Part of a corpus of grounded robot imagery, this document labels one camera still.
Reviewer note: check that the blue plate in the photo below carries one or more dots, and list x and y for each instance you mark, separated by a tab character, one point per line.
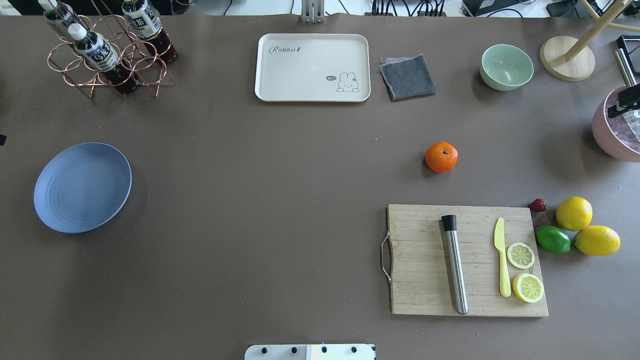
82	187

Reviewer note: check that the pink bowl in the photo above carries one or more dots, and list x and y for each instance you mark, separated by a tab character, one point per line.
613	135

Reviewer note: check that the yellow lemon upper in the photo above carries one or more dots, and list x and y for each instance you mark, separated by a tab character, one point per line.
574	213

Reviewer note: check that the yellow lemon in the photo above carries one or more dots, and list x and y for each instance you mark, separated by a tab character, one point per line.
574	213
597	240

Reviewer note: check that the tea bottle two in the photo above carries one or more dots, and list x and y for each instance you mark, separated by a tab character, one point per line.
102	57

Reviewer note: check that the mint green bowl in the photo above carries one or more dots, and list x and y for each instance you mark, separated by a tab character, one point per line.
505	67

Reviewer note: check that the tea bottle three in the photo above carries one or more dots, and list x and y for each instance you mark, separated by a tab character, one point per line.
60	16

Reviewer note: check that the small red strawberry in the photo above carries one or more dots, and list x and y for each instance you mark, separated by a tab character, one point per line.
538	205

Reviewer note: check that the yellow lemon lower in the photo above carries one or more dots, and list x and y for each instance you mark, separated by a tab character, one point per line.
597	240

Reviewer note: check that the green lime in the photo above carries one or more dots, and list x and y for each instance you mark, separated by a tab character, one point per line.
553	239

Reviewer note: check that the tea bottle one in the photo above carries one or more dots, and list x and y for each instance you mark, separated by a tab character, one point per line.
144	20

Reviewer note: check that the lemon slice upper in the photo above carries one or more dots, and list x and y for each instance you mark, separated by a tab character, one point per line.
520	255

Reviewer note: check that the lemon slice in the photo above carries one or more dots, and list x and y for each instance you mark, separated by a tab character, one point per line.
528	288
520	255

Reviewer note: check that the orange mandarin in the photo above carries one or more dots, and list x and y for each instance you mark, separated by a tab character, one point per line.
441	157

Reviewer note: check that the lemon slice lower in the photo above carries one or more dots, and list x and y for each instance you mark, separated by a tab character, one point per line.
528	288

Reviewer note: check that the steel muddler black tip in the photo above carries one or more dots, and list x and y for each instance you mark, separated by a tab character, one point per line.
449	223

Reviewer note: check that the folded grey cloth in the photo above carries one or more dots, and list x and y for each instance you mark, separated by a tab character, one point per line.
407	77

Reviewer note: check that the yellow plastic knife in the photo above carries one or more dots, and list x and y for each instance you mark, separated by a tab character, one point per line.
499	244

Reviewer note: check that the cream rabbit tray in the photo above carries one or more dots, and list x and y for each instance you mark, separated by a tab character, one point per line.
312	67

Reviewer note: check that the copper wire bottle rack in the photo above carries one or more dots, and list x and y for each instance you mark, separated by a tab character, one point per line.
123	50

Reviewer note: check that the aluminium frame post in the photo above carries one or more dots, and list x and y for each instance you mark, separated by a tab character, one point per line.
312	11

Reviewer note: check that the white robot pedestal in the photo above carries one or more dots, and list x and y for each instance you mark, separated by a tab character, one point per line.
331	351

